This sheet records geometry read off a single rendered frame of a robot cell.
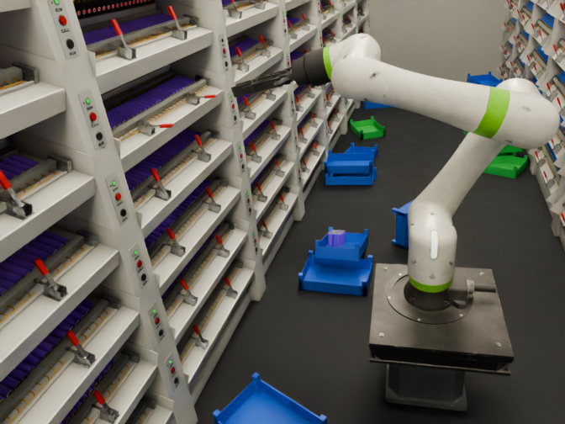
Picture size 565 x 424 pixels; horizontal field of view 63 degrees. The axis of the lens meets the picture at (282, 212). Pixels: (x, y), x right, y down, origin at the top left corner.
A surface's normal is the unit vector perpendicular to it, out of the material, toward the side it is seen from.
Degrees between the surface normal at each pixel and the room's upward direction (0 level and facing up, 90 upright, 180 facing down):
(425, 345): 1
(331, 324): 0
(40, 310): 18
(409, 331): 1
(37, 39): 90
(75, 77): 90
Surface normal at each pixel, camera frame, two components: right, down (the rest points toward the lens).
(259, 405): -0.11, -0.87
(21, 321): 0.19, -0.81
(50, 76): -0.29, 0.49
